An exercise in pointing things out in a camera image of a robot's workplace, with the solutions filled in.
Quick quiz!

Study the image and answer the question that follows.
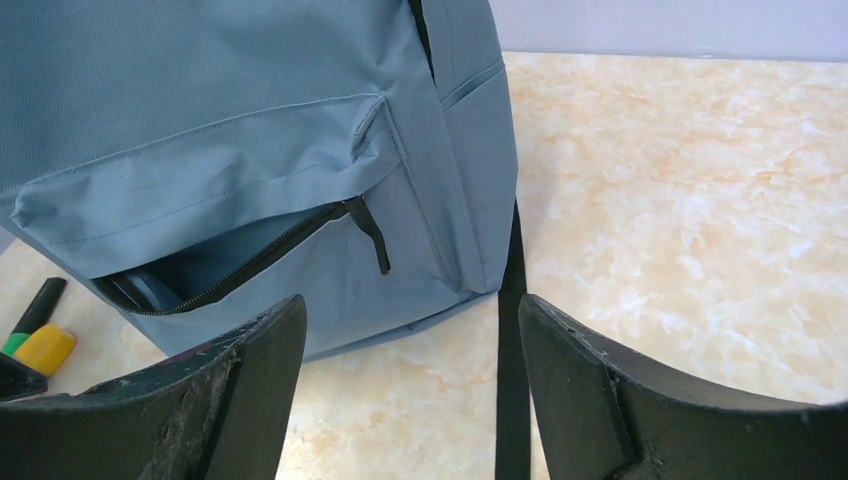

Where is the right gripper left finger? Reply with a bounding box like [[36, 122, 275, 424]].
[[1, 295, 307, 479]]

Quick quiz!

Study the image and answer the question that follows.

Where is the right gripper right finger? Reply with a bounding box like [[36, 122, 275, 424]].
[[518, 295, 847, 480]]

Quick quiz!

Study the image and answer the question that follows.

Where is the green black marker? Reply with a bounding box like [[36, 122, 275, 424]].
[[1, 277, 67, 356]]

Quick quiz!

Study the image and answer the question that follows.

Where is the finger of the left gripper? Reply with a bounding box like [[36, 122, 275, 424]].
[[0, 354, 48, 402]]

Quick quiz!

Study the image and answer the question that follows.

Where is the yellow grey eraser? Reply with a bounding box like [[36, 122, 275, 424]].
[[12, 324, 77, 377]]

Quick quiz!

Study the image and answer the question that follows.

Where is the blue grey backpack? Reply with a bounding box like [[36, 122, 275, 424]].
[[1, 1, 531, 479]]

